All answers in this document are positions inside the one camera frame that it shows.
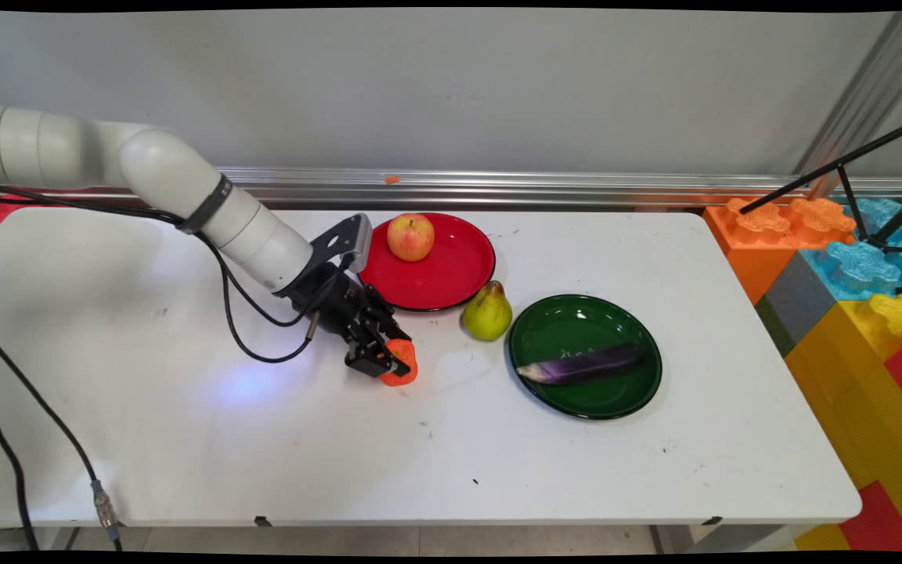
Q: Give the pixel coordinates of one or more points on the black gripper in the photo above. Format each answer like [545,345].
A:
[333,301]

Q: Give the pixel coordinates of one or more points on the orange toy tangerine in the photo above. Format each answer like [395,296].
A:
[409,354]

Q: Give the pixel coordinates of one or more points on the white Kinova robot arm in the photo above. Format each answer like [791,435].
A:
[161,168]

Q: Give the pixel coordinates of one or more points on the red plate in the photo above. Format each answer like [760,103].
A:
[439,278]

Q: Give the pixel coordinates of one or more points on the red yellow apple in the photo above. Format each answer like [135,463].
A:
[410,237]

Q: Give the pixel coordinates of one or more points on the green pear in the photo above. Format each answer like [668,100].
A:
[487,317]

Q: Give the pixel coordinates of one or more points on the dark green plate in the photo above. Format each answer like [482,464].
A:
[576,321]

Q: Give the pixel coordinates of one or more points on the purple toy eggplant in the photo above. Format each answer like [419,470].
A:
[584,366]

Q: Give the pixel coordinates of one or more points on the orange plastic building block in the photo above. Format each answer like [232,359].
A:
[756,251]

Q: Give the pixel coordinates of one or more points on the dark green building block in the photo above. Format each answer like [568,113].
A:
[776,325]

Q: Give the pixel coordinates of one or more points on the grey metal table leg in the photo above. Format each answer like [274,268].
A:
[725,539]

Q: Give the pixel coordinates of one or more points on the grey plastic building block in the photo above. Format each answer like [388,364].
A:
[803,294]

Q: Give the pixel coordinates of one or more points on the light blue building block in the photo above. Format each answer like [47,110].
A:
[889,215]
[858,270]

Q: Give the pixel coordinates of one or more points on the small yellow building block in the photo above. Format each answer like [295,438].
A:
[819,539]

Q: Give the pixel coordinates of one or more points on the large yellow building block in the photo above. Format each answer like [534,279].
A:
[858,407]

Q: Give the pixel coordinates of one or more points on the black tripod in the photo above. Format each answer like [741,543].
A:
[842,163]

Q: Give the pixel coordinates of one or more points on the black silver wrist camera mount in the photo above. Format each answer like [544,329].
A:
[345,239]

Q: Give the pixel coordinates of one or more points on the horizontal aluminium rail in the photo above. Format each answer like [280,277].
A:
[576,190]

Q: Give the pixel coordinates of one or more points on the slanted aluminium post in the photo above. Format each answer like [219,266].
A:
[866,102]

